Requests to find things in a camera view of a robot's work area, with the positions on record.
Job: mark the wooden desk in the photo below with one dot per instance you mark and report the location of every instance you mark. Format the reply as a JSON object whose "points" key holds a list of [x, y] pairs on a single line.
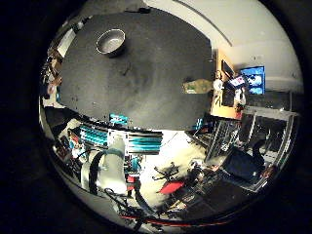
{"points": [[224, 109]]}

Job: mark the black padded chair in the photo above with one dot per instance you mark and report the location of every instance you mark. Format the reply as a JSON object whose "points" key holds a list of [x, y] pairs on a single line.
{"points": [[243, 165]]}

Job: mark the steel bowl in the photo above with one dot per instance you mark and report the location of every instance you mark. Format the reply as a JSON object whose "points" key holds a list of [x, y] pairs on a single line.
{"points": [[110, 41]]}

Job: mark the metal frame rack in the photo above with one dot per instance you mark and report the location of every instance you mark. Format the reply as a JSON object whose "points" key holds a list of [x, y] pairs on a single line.
{"points": [[260, 130]]}

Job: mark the clear plastic bottle green label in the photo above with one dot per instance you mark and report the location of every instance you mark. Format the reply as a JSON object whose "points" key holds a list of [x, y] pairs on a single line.
{"points": [[197, 86]]}

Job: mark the blue lit monitor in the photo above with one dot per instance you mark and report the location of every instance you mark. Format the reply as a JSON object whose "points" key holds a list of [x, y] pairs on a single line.
{"points": [[255, 80]]}

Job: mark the white box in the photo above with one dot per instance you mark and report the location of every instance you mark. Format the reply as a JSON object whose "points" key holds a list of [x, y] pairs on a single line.
{"points": [[66, 42]]}

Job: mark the red flat object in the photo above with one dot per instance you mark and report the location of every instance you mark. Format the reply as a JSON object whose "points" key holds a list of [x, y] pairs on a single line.
{"points": [[171, 187]]}

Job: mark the open laptop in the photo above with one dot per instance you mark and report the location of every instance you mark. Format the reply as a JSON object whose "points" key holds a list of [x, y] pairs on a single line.
{"points": [[237, 81]]}

